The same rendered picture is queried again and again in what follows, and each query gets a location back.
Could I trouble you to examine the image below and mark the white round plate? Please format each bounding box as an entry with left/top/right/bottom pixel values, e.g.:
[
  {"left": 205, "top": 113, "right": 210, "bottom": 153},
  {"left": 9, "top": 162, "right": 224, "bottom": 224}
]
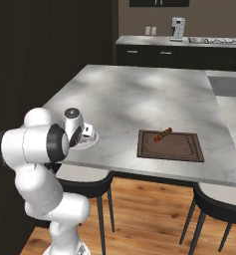
[{"left": 69, "top": 129, "right": 101, "bottom": 150}]

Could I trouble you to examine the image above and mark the dark base cupboard run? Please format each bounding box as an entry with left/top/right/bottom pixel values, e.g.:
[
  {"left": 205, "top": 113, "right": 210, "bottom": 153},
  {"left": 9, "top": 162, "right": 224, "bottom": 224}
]
[{"left": 116, "top": 43, "right": 236, "bottom": 73}]

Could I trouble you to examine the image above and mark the red and green kebab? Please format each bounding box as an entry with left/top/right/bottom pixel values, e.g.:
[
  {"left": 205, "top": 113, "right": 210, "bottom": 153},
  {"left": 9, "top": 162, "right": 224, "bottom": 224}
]
[{"left": 153, "top": 127, "right": 173, "bottom": 142}]

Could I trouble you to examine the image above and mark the dark brown tray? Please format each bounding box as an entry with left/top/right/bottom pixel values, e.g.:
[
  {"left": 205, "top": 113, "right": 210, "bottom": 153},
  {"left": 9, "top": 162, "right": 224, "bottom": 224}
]
[{"left": 136, "top": 128, "right": 206, "bottom": 163}]

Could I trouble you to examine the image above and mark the white coffee machine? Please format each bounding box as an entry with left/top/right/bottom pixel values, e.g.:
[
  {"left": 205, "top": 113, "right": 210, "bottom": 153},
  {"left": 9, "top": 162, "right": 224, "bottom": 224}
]
[{"left": 169, "top": 17, "right": 186, "bottom": 43}]

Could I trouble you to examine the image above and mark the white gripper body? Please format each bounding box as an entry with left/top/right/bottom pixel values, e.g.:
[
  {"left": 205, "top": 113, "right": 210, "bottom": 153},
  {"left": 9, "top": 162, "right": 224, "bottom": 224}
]
[{"left": 87, "top": 125, "right": 98, "bottom": 141}]

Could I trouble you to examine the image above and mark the hob with black grates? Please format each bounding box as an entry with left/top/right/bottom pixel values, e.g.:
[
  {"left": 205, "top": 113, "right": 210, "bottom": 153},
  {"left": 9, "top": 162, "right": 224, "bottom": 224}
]
[{"left": 187, "top": 36, "right": 236, "bottom": 46}]

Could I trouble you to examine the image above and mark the black stool with pale seat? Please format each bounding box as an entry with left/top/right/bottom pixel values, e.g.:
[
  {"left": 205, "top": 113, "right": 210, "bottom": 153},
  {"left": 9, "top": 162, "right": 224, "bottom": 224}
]
[
  {"left": 55, "top": 163, "right": 117, "bottom": 255},
  {"left": 178, "top": 181, "right": 236, "bottom": 255}
]

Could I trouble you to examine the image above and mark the grey sink basin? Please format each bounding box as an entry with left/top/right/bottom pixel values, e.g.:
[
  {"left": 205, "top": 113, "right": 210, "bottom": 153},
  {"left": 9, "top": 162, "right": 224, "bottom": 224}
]
[{"left": 207, "top": 75, "right": 236, "bottom": 100}]

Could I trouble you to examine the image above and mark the dark wall cupboard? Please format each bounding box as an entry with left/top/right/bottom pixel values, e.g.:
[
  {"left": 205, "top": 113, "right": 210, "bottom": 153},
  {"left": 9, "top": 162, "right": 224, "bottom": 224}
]
[{"left": 128, "top": 0, "right": 190, "bottom": 8}]

